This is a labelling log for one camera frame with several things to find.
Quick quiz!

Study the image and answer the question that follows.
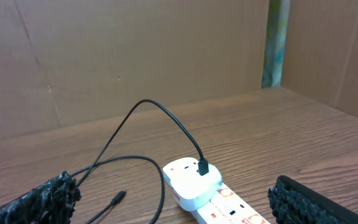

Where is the cardboard side panel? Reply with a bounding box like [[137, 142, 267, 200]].
[[282, 0, 358, 117]]

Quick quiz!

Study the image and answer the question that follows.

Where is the white power strip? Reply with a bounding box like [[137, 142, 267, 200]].
[[191, 184, 270, 224]]

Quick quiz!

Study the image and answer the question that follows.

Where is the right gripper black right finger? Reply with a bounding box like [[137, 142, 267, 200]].
[[268, 175, 358, 224]]

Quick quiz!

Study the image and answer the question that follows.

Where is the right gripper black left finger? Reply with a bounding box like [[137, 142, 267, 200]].
[[0, 171, 81, 224]]

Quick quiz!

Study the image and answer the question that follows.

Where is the white USB charger adapter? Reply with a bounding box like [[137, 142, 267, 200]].
[[163, 157, 223, 212]]

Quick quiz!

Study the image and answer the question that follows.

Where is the cardboard back panel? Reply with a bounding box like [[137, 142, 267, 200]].
[[0, 0, 269, 139]]

